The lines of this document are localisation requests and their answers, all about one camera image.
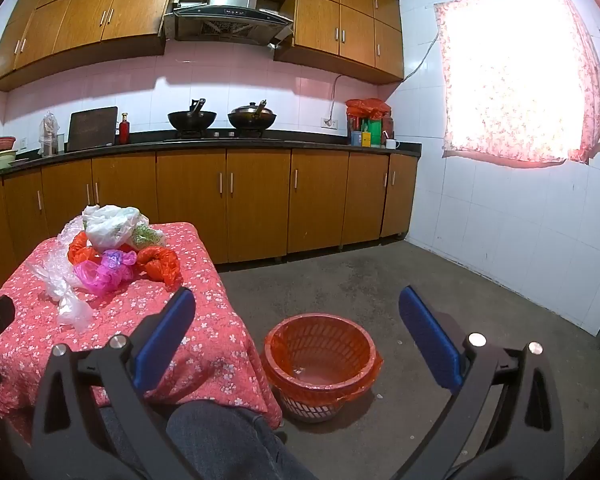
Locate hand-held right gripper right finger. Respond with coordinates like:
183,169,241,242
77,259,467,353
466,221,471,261
395,285,566,480

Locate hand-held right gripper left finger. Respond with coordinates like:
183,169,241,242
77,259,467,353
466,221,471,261
30,286,216,480

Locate orange plastic bag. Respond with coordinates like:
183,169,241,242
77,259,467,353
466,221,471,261
135,246,182,286
67,232,103,264

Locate clear bubble wrap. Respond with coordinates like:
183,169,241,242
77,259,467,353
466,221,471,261
30,217,88,301

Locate purple plastic bag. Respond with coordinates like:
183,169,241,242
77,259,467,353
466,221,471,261
100,249,138,268

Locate pink plastic bag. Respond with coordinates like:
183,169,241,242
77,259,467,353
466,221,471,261
72,257,136,296

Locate green printed plastic bag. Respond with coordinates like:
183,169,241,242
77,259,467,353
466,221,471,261
130,222,166,251

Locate white plastic bag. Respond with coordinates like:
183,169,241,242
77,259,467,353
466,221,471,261
82,205,151,251

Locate red plastic waste basket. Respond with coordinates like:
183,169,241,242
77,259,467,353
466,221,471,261
264,314,383,423

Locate red floral tablecloth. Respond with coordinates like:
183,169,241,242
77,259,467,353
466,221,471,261
0,221,283,428

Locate person's leg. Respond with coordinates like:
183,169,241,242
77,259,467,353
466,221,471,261
100,399,321,480

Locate lower wooden cabinets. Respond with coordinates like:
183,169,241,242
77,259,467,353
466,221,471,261
0,147,421,311

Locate clear bag with jars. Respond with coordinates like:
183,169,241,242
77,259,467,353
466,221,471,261
38,111,62,157

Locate gas stove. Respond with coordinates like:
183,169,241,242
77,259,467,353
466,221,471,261
165,130,283,142

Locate dark cutting board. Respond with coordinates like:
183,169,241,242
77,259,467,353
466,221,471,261
66,106,119,152

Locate black wok with lid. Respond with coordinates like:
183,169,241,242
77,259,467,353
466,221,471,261
227,100,277,133

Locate black kitchen countertop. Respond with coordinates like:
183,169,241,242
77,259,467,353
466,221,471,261
0,132,423,183

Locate pink floral curtain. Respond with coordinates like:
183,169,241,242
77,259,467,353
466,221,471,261
433,0,600,165

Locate upper wooden cabinet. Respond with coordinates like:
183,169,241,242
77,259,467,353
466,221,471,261
0,0,181,92
274,0,405,84

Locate white power cable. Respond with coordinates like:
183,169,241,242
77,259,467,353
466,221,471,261
328,74,343,120

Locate grey wall wire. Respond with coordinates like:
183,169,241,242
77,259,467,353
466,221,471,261
404,30,440,81

